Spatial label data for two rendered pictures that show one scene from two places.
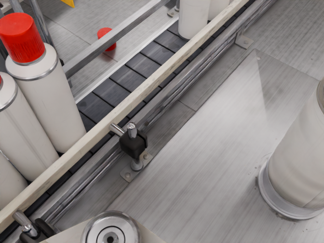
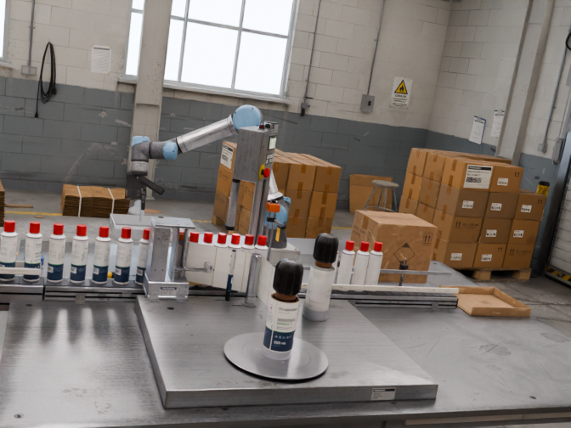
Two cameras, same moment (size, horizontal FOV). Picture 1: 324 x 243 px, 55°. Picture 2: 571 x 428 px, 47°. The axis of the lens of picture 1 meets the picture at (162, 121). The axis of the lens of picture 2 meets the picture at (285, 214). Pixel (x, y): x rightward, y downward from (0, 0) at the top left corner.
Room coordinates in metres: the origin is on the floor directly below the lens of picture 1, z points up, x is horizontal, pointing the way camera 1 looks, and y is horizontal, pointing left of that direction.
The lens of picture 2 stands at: (-1.80, -1.17, 1.70)
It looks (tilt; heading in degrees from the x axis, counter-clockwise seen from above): 12 degrees down; 31
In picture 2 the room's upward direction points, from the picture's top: 9 degrees clockwise
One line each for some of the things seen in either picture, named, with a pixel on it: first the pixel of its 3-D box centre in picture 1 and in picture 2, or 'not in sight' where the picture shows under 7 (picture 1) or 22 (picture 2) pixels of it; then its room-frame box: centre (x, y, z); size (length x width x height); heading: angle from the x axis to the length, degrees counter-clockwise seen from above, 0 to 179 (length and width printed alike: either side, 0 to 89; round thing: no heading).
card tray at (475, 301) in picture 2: not in sight; (483, 301); (1.05, -0.52, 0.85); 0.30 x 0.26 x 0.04; 142
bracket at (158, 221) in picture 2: not in sight; (172, 222); (-0.12, 0.28, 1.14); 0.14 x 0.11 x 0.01; 142
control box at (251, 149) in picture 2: not in sight; (255, 154); (0.24, 0.23, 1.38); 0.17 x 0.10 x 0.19; 17
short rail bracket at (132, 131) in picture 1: (135, 147); not in sight; (0.21, 0.04, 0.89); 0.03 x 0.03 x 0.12; 52
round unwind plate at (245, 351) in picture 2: not in sight; (275, 355); (-0.24, -0.27, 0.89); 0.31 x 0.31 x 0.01
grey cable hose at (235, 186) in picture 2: not in sight; (233, 203); (0.20, 0.27, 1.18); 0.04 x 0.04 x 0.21
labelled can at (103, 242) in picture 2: not in sight; (102, 255); (-0.23, 0.49, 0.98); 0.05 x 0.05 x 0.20
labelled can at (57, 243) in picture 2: not in sight; (56, 252); (-0.35, 0.58, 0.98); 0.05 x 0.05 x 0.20
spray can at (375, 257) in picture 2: not in sight; (374, 267); (0.61, -0.17, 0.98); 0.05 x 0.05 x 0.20
